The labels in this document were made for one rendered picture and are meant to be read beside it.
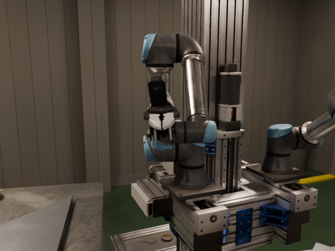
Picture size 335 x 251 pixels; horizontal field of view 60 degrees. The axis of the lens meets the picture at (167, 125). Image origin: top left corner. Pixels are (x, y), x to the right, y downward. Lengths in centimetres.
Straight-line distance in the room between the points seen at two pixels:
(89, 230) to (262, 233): 93
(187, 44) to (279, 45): 409
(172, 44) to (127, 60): 277
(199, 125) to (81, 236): 50
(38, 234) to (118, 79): 311
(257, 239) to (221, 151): 47
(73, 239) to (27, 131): 298
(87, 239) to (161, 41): 74
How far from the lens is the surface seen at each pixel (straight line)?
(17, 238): 96
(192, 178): 125
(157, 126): 65
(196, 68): 110
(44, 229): 97
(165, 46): 116
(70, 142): 388
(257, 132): 504
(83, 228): 99
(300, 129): 156
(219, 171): 146
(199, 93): 103
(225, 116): 141
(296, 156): 487
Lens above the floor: 152
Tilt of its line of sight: 10 degrees down
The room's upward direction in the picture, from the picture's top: straight up
